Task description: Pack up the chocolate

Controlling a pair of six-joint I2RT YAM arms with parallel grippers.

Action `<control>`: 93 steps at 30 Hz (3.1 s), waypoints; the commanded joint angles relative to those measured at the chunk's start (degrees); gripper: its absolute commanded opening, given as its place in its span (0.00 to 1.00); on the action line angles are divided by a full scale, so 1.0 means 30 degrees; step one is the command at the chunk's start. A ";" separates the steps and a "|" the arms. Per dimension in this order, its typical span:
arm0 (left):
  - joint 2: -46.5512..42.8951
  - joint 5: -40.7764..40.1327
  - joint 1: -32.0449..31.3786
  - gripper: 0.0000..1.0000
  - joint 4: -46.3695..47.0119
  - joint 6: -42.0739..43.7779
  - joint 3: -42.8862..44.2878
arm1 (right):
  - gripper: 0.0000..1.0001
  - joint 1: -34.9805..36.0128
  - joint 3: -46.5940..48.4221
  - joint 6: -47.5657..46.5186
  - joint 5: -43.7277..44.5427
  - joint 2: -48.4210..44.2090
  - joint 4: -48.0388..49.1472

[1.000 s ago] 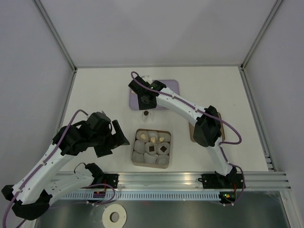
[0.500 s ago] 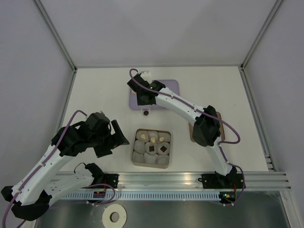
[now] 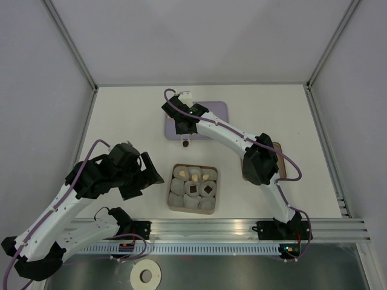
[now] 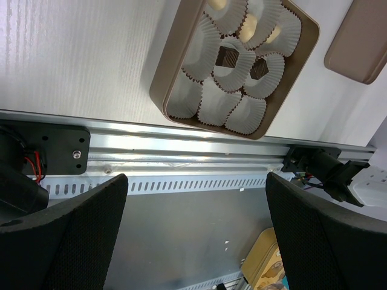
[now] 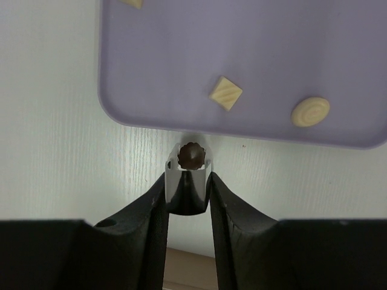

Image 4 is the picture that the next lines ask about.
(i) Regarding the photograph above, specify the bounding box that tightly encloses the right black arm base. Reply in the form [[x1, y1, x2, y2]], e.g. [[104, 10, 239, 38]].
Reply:
[[281, 145, 343, 182]]

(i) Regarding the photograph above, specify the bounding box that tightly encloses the gold tin lid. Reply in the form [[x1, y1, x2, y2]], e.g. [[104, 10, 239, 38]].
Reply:
[[324, 0, 386, 85]]

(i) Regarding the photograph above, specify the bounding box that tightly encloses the white paper cup five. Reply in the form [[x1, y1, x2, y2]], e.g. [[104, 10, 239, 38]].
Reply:
[[213, 36, 256, 92]]

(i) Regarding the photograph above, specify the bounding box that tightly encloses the white paper cup two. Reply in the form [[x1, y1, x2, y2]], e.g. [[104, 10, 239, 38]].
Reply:
[[242, 0, 282, 50]]

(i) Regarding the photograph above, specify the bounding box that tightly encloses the white shell chocolate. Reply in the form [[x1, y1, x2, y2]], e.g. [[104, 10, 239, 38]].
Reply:
[[239, 13, 258, 43], [207, 0, 227, 11], [266, 25, 281, 44]]

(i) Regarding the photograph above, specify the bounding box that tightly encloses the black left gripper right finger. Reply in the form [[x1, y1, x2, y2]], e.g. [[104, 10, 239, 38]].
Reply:
[[265, 173, 386, 289]]

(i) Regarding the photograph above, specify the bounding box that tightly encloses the white paper cup four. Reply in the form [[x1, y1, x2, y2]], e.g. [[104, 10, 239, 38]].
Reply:
[[182, 14, 221, 81]]

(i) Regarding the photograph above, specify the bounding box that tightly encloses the yellow patterned box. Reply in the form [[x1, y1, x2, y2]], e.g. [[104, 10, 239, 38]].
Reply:
[[241, 227, 285, 289]]

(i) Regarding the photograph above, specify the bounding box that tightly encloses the white paper cup eight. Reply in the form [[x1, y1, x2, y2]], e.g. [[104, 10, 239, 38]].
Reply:
[[197, 78, 242, 126]]

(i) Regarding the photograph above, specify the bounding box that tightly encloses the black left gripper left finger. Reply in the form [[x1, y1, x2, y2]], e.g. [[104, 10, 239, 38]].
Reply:
[[1, 174, 128, 289]]

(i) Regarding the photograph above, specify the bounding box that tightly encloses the white paper cup three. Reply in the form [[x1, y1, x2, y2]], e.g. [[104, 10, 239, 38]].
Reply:
[[255, 7, 302, 57]]

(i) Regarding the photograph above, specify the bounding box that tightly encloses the dark square chocolate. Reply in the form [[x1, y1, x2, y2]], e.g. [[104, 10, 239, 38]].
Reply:
[[215, 46, 239, 68]]

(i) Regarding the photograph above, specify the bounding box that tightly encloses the white paper cup nine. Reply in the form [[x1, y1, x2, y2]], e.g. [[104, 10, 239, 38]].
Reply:
[[225, 96, 267, 135]]

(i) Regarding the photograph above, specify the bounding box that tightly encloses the white shell chocolate top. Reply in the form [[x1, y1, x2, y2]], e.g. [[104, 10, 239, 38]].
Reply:
[[207, 0, 227, 11]]

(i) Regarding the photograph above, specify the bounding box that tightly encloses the white paper cup six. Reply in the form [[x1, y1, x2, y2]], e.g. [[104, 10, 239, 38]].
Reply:
[[243, 53, 285, 99]]

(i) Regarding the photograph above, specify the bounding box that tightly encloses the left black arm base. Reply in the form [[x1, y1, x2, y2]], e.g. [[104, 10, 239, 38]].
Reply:
[[1, 119, 91, 176]]

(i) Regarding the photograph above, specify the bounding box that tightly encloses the white paper cup one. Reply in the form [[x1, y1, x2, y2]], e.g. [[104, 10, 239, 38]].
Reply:
[[204, 0, 247, 35]]

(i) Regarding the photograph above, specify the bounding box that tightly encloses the white slotted cable duct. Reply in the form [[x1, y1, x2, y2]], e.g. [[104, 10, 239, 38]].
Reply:
[[41, 173, 266, 199]]

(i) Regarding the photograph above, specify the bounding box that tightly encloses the gold square chocolate tin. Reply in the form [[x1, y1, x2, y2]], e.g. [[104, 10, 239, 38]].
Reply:
[[149, 1, 320, 140]]

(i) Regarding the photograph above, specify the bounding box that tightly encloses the white paper cup seven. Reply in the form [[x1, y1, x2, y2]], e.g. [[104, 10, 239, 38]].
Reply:
[[166, 72, 203, 119]]

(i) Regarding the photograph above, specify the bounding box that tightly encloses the dark square chocolate corner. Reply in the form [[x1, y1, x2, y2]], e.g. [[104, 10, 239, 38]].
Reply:
[[250, 58, 269, 80]]

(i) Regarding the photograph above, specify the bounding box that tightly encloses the aluminium front rail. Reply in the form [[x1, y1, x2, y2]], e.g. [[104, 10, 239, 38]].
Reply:
[[0, 109, 379, 179]]

